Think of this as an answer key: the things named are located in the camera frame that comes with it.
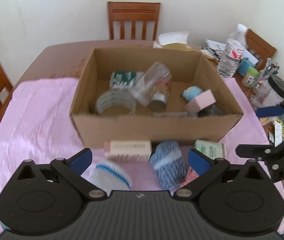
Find clear capsule bottle silver cap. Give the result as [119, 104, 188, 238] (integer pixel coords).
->
[129, 62, 172, 112]

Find green white medicine box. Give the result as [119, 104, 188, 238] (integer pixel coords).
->
[109, 71, 143, 89]

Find clear jar black lid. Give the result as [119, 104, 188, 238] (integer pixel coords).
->
[250, 74, 284, 110]

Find green white tissue pack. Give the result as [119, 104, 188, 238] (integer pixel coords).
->
[194, 139, 225, 160]

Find green lid container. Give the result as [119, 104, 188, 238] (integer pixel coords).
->
[242, 67, 259, 88]

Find wooden chair right side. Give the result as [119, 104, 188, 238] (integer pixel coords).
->
[246, 29, 276, 67]

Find clear plastic water bottle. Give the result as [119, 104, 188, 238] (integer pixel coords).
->
[217, 23, 248, 79]

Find beige pink small box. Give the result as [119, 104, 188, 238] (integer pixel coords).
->
[103, 140, 152, 162]

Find blue white round toy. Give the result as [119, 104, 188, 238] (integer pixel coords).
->
[181, 86, 203, 102]

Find blue knit sock roll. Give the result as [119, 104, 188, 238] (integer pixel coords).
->
[149, 141, 187, 191]

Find grey plush cat toy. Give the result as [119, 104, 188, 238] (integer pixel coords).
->
[198, 104, 224, 118]

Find pink tablecloth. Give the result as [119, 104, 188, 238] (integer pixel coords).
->
[0, 76, 284, 240]

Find white paper on chair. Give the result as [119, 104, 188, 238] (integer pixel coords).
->
[153, 31, 190, 48]

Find teal box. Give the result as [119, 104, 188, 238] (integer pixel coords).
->
[237, 57, 255, 77]

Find pink rectangular box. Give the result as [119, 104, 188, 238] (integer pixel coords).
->
[185, 89, 216, 113]

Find white sock roll blue stripe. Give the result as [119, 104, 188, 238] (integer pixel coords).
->
[88, 161, 133, 196]

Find clear tape roll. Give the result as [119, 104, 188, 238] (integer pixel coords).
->
[95, 90, 136, 115]

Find brown cardboard box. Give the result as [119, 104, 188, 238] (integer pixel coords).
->
[70, 47, 243, 148]

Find pink knit sock roll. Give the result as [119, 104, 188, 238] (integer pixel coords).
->
[181, 167, 199, 187]

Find wooden chair behind table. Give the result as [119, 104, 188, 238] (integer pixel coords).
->
[107, 1, 161, 41]

